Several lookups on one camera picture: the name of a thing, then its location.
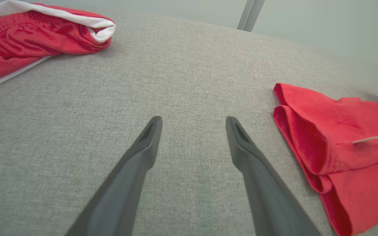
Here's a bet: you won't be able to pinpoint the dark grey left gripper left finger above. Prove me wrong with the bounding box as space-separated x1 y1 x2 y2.
64 115 163 236

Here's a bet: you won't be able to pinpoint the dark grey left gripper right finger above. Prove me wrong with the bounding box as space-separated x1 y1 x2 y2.
225 116 322 236

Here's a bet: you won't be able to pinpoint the red t-shirt with white sleeves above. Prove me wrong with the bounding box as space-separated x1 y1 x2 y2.
273 83 378 236

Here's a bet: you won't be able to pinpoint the red shorts with white trim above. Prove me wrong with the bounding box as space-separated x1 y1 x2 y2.
0 0 116 93

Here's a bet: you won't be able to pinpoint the grey fabric sofa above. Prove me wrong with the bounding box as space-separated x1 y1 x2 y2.
0 7 378 236

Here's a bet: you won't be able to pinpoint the grey partition post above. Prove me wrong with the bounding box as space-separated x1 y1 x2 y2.
237 0 265 32

